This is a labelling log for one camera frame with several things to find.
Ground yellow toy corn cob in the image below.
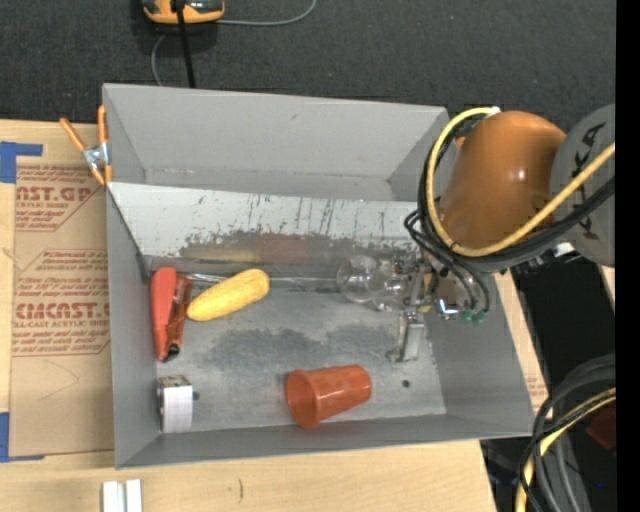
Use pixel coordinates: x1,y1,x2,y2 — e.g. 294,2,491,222
186,268,271,323

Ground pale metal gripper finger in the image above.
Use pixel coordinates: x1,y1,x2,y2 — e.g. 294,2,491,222
385,309,428,363
403,263,427,307

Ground brown cardboard board, red print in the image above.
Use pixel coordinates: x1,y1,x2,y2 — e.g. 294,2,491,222
0,118,117,459

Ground orange plastic cup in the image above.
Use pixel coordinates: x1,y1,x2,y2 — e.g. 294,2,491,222
284,363,374,431

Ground clear glass bulb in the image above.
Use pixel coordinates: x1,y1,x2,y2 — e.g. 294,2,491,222
335,254,412,314

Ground grey metal bin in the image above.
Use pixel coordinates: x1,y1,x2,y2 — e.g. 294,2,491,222
101,83,539,470

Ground red clamp-shaped tool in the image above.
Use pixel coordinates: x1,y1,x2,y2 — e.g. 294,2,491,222
149,266,194,363

